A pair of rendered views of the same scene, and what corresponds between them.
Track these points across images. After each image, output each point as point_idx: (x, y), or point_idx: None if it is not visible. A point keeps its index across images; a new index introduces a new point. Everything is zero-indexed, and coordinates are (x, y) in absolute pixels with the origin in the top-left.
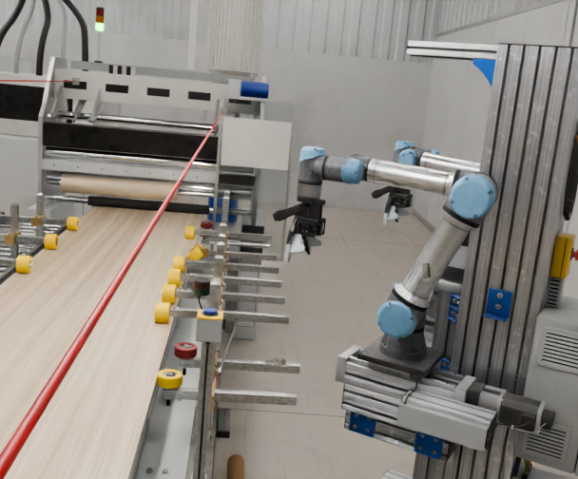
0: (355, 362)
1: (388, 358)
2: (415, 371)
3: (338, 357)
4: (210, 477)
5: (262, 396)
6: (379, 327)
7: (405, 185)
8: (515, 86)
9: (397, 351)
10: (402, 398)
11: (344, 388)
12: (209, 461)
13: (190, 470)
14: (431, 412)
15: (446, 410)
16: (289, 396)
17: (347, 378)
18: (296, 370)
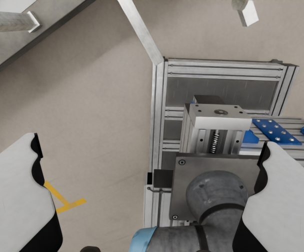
0: (197, 135)
1: (181, 187)
2: (169, 211)
3: (195, 117)
4: (49, 24)
5: (133, 28)
6: (136, 232)
7: None
8: None
9: (188, 202)
10: (153, 186)
11: (187, 113)
12: (69, 6)
13: (43, 0)
14: (143, 207)
15: (152, 217)
16: (150, 58)
17: (189, 120)
18: (243, 21)
